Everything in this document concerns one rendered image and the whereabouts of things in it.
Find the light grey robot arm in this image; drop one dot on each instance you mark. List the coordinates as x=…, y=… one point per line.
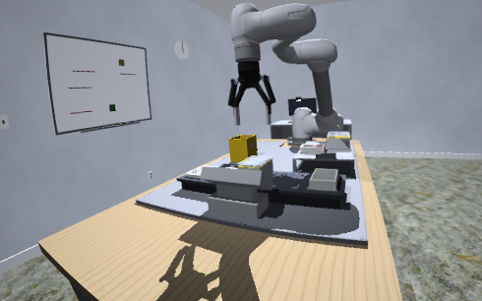
x=249, y=28

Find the yellow-framed tip rack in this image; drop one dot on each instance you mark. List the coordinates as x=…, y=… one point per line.
x=269, y=170

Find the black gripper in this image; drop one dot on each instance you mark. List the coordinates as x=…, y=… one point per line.
x=249, y=77

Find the yellow open-top bin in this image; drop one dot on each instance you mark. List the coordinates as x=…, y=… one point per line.
x=242, y=147

